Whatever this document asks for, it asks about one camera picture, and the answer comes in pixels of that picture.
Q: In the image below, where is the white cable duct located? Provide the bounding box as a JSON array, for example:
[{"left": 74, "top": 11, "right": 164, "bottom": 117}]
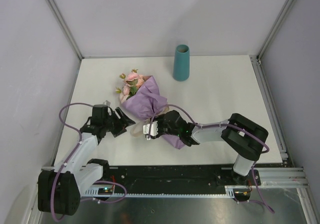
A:
[{"left": 82, "top": 186, "right": 249, "bottom": 199}]

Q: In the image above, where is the beige ribbon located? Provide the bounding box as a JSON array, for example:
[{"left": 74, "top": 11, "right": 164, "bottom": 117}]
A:
[{"left": 130, "top": 118, "right": 157, "bottom": 137}]

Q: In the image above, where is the aluminium frame post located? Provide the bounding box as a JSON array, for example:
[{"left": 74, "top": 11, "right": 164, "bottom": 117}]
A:
[
  {"left": 45, "top": 0, "right": 83, "bottom": 61},
  {"left": 256, "top": 0, "right": 297, "bottom": 60}
]

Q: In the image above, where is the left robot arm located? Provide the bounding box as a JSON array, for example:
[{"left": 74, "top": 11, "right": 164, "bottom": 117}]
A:
[{"left": 37, "top": 104, "right": 135, "bottom": 217}]

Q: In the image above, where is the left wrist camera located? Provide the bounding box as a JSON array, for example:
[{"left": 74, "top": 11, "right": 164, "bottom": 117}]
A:
[{"left": 101, "top": 100, "right": 111, "bottom": 108}]

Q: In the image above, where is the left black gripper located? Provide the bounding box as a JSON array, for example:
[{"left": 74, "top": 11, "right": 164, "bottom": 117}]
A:
[{"left": 102, "top": 107, "right": 135, "bottom": 137}]

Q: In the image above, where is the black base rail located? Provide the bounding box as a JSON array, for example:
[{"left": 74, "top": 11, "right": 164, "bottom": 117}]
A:
[{"left": 102, "top": 165, "right": 261, "bottom": 196}]

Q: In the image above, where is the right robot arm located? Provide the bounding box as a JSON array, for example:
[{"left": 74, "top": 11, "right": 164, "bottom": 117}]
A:
[{"left": 149, "top": 110, "right": 270, "bottom": 185}]

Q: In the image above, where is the teal conical vase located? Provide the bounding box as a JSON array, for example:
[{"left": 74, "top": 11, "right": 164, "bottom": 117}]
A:
[{"left": 173, "top": 44, "right": 190, "bottom": 81}]

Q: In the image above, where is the left aluminium frame post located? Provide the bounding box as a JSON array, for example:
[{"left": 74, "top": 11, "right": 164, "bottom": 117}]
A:
[{"left": 45, "top": 0, "right": 83, "bottom": 61}]

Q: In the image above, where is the right aluminium table rail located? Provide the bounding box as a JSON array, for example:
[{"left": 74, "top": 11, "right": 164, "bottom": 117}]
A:
[{"left": 249, "top": 55, "right": 291, "bottom": 161}]

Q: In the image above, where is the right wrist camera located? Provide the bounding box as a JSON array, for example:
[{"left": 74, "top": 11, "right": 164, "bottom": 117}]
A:
[{"left": 142, "top": 121, "right": 159, "bottom": 140}]

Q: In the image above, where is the right aluminium frame post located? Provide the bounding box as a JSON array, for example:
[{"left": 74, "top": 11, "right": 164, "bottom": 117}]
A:
[{"left": 256, "top": 0, "right": 297, "bottom": 60}]

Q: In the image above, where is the pink flower bouquet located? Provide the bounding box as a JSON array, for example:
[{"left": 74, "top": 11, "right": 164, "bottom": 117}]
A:
[{"left": 115, "top": 69, "right": 147, "bottom": 103}]

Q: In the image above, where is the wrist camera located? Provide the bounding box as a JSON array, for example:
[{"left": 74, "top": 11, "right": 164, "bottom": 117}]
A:
[
  {"left": 142, "top": 121, "right": 159, "bottom": 140},
  {"left": 101, "top": 100, "right": 111, "bottom": 108}
]

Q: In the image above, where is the purple wrapping paper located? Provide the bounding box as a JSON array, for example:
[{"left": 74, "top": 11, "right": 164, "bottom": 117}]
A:
[{"left": 121, "top": 75, "right": 189, "bottom": 150}]

